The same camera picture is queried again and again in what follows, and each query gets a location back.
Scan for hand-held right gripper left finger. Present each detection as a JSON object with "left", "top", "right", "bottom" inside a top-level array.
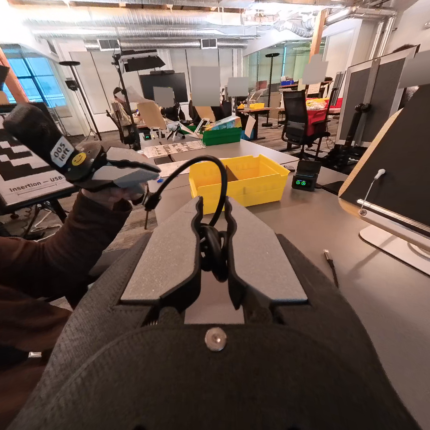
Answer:
[{"left": 120, "top": 196, "right": 204, "bottom": 313}]

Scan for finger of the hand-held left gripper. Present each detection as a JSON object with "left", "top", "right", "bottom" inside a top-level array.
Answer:
[
  {"left": 106, "top": 147, "right": 162, "bottom": 173},
  {"left": 84, "top": 165, "right": 161, "bottom": 193}
]

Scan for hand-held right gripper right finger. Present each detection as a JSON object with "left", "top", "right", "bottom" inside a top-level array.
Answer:
[{"left": 224, "top": 196, "right": 308, "bottom": 314}]

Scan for black usb-c cable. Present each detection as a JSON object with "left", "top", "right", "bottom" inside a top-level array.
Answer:
[{"left": 144, "top": 155, "right": 232, "bottom": 283}]

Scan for person's left forearm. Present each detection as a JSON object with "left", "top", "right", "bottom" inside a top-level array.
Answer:
[{"left": 0, "top": 191, "right": 133, "bottom": 308}]

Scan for person's left hand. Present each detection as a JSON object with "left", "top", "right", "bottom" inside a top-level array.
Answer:
[{"left": 81, "top": 183, "right": 150, "bottom": 206}]

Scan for black and white tag board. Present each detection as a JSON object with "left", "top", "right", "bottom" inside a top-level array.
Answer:
[{"left": 0, "top": 104, "right": 81, "bottom": 206}]

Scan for printed paper sheets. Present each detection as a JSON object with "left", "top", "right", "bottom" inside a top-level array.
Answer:
[{"left": 144, "top": 140, "right": 206, "bottom": 158}]

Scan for black floor lamp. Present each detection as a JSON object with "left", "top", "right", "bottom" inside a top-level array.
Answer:
[
  {"left": 265, "top": 53, "right": 281, "bottom": 127},
  {"left": 60, "top": 61, "right": 102, "bottom": 142}
]

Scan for yellow plastic bin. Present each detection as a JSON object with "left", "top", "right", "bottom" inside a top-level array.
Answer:
[{"left": 189, "top": 155, "right": 290, "bottom": 215}]

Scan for black battery charger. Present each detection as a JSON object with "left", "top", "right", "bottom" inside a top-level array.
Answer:
[{"left": 291, "top": 160, "right": 322, "bottom": 192}]

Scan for black studio light stand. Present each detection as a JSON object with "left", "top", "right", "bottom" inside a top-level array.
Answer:
[{"left": 112, "top": 44, "right": 166, "bottom": 148}]

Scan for green plastic bin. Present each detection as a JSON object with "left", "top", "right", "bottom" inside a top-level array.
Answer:
[{"left": 202, "top": 127, "right": 242, "bottom": 146}]

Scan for colourful cardboard box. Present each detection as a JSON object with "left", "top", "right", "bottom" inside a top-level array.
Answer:
[{"left": 203, "top": 116, "right": 242, "bottom": 132}]

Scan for silver monitor stand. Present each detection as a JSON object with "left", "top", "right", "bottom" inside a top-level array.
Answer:
[{"left": 359, "top": 224, "right": 430, "bottom": 277}]

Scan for red plastic bin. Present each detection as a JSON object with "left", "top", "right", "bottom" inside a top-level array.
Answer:
[{"left": 304, "top": 97, "right": 343, "bottom": 136}]

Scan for person's upper body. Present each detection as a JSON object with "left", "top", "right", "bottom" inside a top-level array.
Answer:
[{"left": 0, "top": 286, "right": 73, "bottom": 373}]

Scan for black mesh office chair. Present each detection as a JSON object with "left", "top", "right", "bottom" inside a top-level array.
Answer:
[{"left": 280, "top": 89, "right": 331, "bottom": 158}]

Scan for black board with wooden edge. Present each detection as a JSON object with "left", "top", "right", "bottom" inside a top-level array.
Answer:
[{"left": 339, "top": 84, "right": 430, "bottom": 236}]

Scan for grey framed monitor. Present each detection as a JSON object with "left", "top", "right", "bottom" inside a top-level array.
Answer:
[
  {"left": 398, "top": 50, "right": 430, "bottom": 88},
  {"left": 336, "top": 47, "right": 420, "bottom": 146}
]

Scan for black cable with metal plug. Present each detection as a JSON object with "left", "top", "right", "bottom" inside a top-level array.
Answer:
[{"left": 323, "top": 249, "right": 339, "bottom": 288}]

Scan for black wall screen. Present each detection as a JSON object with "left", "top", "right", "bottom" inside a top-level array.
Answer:
[{"left": 139, "top": 72, "right": 189, "bottom": 103}]

